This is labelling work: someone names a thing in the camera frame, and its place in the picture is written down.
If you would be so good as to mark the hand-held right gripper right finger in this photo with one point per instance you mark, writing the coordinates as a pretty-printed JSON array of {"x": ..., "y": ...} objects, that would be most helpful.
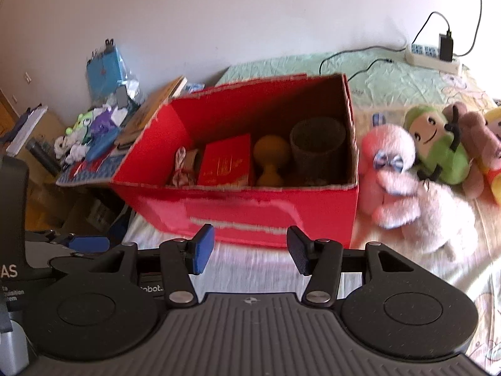
[{"x": 300, "y": 252}]

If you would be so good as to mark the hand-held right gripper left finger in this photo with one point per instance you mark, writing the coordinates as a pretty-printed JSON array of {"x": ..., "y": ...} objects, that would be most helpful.
[{"x": 201, "y": 250}]

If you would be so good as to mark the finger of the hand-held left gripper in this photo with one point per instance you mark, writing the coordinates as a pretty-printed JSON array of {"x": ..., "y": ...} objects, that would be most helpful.
[{"x": 92, "y": 244}]

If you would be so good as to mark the large red cardboard box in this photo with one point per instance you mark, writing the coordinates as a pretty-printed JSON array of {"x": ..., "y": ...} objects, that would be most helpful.
[{"x": 274, "y": 211}]

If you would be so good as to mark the small red box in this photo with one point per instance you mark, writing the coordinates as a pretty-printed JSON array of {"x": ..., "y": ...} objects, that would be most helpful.
[{"x": 223, "y": 160}]

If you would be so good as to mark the printed tape roll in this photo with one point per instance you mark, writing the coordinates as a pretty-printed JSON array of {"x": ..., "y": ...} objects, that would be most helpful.
[{"x": 317, "y": 152}]

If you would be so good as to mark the orange wooden gourd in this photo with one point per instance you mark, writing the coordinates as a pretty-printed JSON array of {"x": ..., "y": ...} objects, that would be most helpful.
[{"x": 272, "y": 149}]

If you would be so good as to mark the dark bottle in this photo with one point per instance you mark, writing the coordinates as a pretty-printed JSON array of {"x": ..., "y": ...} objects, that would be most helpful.
[{"x": 43, "y": 156}]

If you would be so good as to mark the small white plush toy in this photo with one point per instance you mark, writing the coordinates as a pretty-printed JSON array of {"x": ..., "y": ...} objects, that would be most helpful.
[{"x": 68, "y": 149}]

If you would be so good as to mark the blue pouch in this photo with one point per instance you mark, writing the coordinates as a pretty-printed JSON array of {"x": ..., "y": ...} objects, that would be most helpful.
[{"x": 100, "y": 145}]

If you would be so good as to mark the green frog toy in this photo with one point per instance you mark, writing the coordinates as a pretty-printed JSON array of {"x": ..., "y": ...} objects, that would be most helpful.
[{"x": 80, "y": 123}]

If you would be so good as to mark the small grey gadget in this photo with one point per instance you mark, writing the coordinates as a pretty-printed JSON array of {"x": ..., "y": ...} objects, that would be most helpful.
[{"x": 122, "y": 96}]

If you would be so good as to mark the blue white packet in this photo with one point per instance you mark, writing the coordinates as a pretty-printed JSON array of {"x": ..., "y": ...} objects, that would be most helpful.
[{"x": 193, "y": 88}]

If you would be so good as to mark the blue box in plastic bag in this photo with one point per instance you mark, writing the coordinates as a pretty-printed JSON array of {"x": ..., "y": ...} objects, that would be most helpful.
[{"x": 103, "y": 70}]

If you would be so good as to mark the green plush toy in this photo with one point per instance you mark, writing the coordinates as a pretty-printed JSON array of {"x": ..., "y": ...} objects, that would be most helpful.
[{"x": 442, "y": 152}]

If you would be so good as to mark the printed bed sheet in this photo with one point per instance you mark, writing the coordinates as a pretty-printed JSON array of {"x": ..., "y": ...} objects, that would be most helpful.
[{"x": 391, "y": 86}]

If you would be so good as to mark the brown plush toy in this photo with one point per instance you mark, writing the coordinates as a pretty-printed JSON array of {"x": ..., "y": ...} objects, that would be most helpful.
[{"x": 475, "y": 137}]

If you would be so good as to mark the white power strip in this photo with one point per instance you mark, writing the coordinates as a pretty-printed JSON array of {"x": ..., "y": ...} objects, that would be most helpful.
[{"x": 422, "y": 56}]

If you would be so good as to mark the yellow plush toy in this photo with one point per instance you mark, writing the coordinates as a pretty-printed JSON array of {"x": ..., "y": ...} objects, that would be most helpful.
[{"x": 494, "y": 125}]

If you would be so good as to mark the black charger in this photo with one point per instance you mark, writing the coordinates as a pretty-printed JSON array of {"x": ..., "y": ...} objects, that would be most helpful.
[{"x": 445, "y": 47}]

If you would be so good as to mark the white wall socket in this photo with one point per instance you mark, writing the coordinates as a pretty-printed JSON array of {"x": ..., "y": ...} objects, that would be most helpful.
[{"x": 28, "y": 78}]

